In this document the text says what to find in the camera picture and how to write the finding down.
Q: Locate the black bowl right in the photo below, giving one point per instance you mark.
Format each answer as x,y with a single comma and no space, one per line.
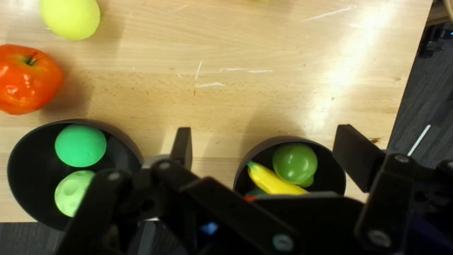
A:
34,169

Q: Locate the black bowl left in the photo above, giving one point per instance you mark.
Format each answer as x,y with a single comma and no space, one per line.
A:
329,176

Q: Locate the green lime fruit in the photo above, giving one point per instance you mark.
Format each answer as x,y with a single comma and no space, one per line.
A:
295,163

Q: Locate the green smooth ball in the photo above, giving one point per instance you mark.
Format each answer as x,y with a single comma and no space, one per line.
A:
80,145

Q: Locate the red orange apple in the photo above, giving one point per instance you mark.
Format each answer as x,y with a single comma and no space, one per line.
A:
29,80

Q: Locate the black bowl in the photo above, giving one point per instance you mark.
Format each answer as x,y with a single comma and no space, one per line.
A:
329,176
34,169

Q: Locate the yellow banana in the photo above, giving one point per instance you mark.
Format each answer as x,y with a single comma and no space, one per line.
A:
268,182

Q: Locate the light green dimpled ball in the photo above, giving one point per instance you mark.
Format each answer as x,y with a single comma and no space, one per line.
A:
71,190

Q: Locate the yellow ball near apple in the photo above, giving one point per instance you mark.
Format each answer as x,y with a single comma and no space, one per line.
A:
71,19

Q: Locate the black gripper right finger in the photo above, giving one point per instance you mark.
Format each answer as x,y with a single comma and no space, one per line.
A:
360,158

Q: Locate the small red strawberry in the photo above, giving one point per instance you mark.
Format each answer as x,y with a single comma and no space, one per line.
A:
249,197

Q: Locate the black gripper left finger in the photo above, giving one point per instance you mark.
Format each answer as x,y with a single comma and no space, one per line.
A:
182,151

